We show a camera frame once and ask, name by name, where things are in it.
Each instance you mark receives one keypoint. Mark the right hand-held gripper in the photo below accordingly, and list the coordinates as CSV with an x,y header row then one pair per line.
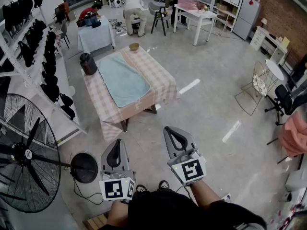
x,y
189,170

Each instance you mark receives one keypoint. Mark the dark wooden table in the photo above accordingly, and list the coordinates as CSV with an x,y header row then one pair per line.
x,y
125,124

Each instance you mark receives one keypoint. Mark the person's right shoe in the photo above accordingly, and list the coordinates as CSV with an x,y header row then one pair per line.
x,y
164,184

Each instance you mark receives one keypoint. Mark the person's right forearm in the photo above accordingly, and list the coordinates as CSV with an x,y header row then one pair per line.
x,y
204,195

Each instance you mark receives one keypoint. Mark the grey side chair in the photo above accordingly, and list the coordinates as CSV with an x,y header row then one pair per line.
x,y
64,32

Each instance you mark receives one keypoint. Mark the dried flower bouquet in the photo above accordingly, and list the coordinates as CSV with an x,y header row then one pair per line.
x,y
202,7

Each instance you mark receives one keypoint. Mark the pink cloth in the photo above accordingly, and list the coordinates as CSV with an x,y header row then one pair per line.
x,y
293,135

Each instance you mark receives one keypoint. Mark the wooden crate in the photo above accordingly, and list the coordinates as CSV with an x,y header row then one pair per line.
x,y
96,221

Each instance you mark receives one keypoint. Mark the black office chair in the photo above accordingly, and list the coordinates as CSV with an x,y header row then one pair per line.
x,y
284,99

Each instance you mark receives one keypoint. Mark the brown cabinet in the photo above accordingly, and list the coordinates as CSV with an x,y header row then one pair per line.
x,y
64,9

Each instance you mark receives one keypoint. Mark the light blue towel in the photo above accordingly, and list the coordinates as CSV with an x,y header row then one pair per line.
x,y
122,80

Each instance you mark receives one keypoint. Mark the white drawer cabinet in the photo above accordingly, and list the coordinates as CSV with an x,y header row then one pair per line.
x,y
257,38

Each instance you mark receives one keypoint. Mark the round white side table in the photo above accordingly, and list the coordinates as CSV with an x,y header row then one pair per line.
x,y
274,68

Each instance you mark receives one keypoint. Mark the white power strip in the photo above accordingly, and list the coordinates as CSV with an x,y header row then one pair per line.
x,y
121,32

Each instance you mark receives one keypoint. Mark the table with light blue cloth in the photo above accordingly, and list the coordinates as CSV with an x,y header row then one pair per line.
x,y
96,36

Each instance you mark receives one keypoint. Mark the dark electric cooker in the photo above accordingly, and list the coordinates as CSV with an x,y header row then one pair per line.
x,y
90,19

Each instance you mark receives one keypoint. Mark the pink box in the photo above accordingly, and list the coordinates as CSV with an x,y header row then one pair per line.
x,y
188,2

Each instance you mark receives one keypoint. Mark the grey chair with black legs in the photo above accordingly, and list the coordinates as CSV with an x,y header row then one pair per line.
x,y
156,8

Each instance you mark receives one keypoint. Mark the small table with checked cloth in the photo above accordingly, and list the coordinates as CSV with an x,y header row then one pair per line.
x,y
58,41

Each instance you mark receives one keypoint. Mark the white shelving unit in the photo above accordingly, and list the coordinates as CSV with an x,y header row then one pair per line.
x,y
230,12

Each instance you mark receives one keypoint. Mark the person's left shoe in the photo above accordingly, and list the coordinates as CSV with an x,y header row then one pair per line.
x,y
141,188

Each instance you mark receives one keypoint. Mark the grey refrigerator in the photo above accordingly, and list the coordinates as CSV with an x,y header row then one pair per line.
x,y
247,15

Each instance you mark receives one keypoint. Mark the person's shoe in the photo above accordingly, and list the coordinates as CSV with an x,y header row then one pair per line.
x,y
164,184
141,188

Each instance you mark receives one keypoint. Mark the row of black bags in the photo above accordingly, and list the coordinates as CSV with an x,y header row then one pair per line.
x,y
49,68

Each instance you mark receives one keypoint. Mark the white metal shelf rack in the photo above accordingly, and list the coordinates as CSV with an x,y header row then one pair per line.
x,y
63,75

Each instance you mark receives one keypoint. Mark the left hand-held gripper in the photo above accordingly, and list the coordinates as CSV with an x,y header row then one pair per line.
x,y
115,188

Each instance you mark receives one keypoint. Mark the black standing fan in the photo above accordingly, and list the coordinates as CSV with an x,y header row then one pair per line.
x,y
24,152

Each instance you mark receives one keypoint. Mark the person's left forearm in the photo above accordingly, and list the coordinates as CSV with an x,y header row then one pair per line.
x,y
117,214

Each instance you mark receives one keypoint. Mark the person's black shirt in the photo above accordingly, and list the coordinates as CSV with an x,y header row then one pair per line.
x,y
168,212

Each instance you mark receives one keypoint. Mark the white round robot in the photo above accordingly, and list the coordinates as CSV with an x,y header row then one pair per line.
x,y
116,3

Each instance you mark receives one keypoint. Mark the wooden bowl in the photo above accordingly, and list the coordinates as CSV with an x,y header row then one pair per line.
x,y
134,47

